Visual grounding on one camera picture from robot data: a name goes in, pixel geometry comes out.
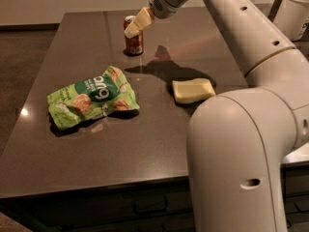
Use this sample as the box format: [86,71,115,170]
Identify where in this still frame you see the white cylindrical container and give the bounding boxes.
[273,0,309,42]

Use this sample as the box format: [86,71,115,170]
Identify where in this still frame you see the green rice chip bag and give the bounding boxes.
[47,66,139,131]

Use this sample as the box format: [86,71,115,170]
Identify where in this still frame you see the dark drawer cabinet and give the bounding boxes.
[0,162,309,232]

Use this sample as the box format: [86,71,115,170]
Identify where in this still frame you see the black drawer handle left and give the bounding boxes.
[133,198,168,216]

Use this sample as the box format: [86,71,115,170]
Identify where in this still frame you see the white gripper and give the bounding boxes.
[125,0,188,39]

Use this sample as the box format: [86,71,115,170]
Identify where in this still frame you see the red coke can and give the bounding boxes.
[124,15,144,56]

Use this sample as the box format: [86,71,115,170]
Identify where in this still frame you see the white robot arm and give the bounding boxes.
[149,0,309,232]

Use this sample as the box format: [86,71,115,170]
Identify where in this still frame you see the yellow sponge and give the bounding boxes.
[172,78,215,104]

